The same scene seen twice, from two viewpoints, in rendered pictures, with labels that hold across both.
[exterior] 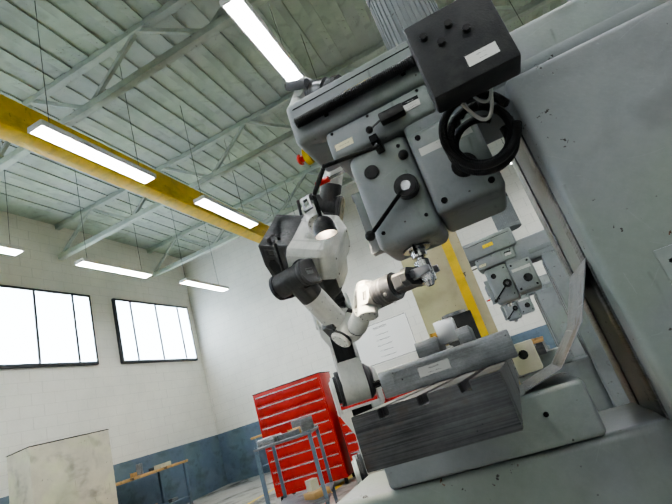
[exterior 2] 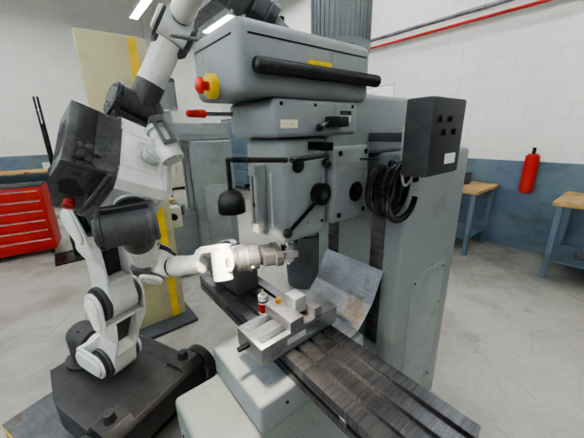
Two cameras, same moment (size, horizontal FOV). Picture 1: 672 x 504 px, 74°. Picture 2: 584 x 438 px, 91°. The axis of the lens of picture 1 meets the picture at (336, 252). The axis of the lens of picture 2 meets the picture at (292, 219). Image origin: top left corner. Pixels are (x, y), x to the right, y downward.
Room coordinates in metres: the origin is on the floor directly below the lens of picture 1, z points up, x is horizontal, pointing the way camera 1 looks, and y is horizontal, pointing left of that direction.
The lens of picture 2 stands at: (0.74, 0.53, 1.65)
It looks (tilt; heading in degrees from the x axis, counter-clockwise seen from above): 17 degrees down; 305
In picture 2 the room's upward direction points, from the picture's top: 1 degrees counter-clockwise
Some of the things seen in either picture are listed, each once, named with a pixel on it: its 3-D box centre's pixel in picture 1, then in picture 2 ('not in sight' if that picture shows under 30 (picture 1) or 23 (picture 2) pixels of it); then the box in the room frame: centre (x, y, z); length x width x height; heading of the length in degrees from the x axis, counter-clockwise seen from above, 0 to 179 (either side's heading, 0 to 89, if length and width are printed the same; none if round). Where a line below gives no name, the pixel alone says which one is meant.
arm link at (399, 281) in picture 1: (401, 283); (262, 255); (1.34, -0.16, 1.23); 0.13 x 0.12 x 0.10; 143
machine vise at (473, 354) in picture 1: (445, 357); (289, 319); (1.26, -0.19, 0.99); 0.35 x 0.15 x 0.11; 75
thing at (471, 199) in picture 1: (458, 174); (327, 179); (1.23, -0.42, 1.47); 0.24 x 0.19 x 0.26; 163
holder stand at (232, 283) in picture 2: (464, 340); (234, 264); (1.69, -0.34, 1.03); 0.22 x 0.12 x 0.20; 167
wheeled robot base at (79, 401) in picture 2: not in sight; (117, 368); (2.05, 0.11, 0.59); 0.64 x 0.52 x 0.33; 6
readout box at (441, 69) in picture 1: (460, 49); (435, 136); (0.88, -0.42, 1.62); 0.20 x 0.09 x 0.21; 73
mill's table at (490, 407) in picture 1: (470, 387); (290, 332); (1.28, -0.23, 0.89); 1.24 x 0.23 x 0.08; 163
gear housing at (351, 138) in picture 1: (388, 139); (294, 120); (1.27, -0.27, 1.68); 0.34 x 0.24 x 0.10; 73
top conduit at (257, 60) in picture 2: (360, 89); (326, 74); (1.14, -0.22, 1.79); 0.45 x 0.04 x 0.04; 73
